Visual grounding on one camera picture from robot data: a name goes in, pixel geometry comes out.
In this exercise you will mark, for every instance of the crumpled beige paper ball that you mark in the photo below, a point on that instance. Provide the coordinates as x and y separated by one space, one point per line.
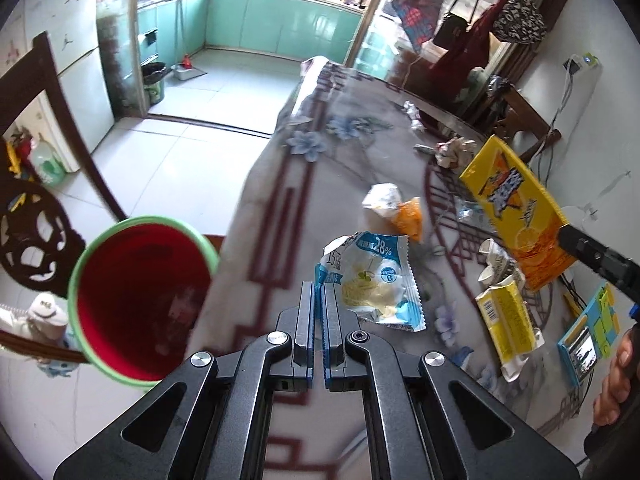
456 153

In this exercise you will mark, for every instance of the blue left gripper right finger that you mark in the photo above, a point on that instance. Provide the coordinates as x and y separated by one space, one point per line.
332 337

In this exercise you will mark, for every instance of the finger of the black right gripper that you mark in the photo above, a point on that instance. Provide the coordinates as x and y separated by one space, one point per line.
617 269

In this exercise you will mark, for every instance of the red bin with green rim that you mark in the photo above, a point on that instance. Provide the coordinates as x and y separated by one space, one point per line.
134 295

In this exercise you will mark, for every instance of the white tissue scrap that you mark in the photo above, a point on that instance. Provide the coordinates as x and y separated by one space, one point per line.
416 124

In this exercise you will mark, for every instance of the black white patterned bag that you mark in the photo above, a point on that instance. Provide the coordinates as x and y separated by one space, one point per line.
519 22

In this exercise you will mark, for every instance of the red mop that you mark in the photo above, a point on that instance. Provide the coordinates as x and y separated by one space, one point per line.
185 60

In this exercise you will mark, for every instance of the blue green toy box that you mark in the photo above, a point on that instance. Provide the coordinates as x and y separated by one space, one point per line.
591 337

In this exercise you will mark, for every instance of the large yellow orange snack bag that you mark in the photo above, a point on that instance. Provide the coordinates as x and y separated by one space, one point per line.
524 214

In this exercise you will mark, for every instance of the plaid hanging cloth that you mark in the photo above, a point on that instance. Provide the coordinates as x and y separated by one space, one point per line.
418 19

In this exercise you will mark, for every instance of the teal kitchen cabinets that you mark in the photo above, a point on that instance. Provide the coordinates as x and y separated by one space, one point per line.
293 29

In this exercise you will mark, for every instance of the orange white snack bag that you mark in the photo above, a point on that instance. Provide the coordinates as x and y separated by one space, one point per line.
386 201

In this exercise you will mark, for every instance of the red hanging garment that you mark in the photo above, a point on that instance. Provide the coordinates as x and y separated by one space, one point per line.
471 50

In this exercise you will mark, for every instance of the wooden chair far side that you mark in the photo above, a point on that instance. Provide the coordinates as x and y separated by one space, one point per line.
503 111

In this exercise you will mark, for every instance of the white refrigerator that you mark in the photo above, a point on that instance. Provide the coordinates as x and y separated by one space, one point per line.
71 29

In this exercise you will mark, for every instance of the yellow drink carton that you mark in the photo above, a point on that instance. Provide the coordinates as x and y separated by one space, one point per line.
512 329

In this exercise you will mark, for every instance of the dark wooden chair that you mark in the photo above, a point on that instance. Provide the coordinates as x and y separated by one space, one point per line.
39 246

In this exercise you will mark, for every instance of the blue white snack wrapper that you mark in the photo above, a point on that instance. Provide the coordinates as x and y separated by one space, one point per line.
374 279

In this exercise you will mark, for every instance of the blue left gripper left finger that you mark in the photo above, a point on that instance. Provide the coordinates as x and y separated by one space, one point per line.
303 342

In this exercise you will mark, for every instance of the person's right hand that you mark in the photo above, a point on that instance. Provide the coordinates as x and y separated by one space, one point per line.
616 385

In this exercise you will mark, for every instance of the black kitchen trash bin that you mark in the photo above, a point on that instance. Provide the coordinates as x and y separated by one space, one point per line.
153 74

